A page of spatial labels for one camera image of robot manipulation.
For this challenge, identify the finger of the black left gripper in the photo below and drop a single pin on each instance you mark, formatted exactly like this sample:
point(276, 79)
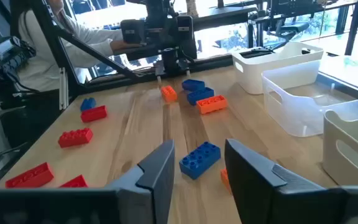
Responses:
point(158, 70)
point(186, 67)

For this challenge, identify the black table frame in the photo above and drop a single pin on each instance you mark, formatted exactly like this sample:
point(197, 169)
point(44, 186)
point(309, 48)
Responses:
point(216, 62)

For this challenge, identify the blue toy brick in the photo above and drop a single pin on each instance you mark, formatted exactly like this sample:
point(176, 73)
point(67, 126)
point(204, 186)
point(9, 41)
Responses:
point(199, 161)
point(88, 104)
point(200, 96)
point(193, 85)

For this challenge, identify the clear plastic bin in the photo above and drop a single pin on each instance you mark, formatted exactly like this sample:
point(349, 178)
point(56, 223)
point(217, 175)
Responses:
point(287, 115)

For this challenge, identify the person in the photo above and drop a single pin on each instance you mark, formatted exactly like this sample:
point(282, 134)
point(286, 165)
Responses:
point(42, 62)

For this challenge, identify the beige plastic bin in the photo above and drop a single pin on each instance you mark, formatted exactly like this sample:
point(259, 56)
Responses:
point(346, 168)

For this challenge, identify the black background robot station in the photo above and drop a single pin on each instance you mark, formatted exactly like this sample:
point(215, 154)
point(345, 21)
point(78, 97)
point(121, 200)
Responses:
point(291, 29)

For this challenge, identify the dark background desk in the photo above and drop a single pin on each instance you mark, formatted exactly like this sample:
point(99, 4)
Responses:
point(222, 14)

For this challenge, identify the silver aluminium bar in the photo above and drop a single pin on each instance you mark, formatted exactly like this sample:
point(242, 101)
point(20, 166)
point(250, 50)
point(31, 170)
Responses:
point(63, 93)

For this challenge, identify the black equipment on stand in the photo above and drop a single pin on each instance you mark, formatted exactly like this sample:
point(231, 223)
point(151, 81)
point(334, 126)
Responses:
point(2, 65)

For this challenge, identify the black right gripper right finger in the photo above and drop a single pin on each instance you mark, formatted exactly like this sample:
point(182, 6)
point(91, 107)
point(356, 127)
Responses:
point(259, 193)

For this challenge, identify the white plastic bin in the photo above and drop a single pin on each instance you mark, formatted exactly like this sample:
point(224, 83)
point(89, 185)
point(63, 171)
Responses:
point(253, 74)

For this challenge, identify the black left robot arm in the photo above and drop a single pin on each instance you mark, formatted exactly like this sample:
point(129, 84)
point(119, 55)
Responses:
point(163, 28)

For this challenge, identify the orange toy brick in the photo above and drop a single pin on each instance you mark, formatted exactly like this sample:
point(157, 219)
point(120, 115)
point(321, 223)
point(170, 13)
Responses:
point(225, 179)
point(169, 94)
point(211, 105)

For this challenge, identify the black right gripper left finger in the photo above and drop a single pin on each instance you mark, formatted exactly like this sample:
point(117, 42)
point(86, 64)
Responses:
point(154, 186)

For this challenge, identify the red toy brick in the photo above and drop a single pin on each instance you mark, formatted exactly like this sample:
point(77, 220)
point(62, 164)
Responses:
point(94, 114)
point(75, 138)
point(30, 177)
point(75, 183)

